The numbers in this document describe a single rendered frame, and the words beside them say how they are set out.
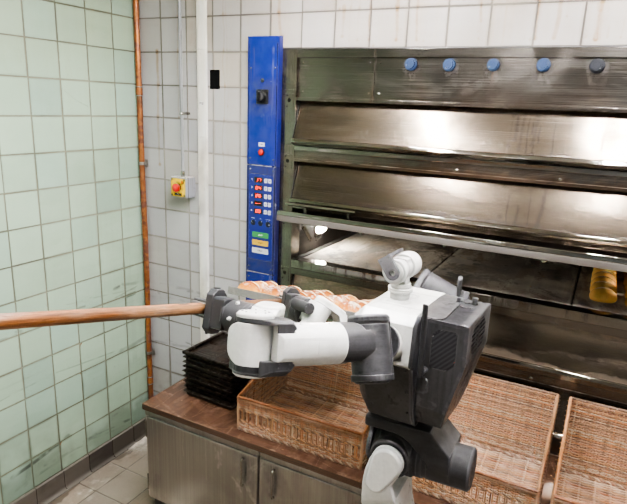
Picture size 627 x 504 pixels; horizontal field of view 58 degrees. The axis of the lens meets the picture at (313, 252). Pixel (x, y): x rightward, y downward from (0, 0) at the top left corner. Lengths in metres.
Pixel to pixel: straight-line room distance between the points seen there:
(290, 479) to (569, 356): 1.16
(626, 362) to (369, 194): 1.15
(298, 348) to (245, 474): 1.38
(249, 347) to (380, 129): 1.41
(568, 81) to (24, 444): 2.69
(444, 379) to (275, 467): 1.12
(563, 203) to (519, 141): 0.27
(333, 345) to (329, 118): 1.44
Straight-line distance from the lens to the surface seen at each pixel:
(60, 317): 1.21
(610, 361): 2.36
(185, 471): 2.68
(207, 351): 2.63
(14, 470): 3.00
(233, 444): 2.43
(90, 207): 2.87
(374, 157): 2.36
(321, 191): 2.47
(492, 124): 2.24
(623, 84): 2.21
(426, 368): 1.40
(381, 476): 1.61
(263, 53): 2.57
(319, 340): 1.16
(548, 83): 2.22
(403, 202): 2.33
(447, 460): 1.55
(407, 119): 2.32
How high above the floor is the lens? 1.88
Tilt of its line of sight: 15 degrees down
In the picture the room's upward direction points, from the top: 2 degrees clockwise
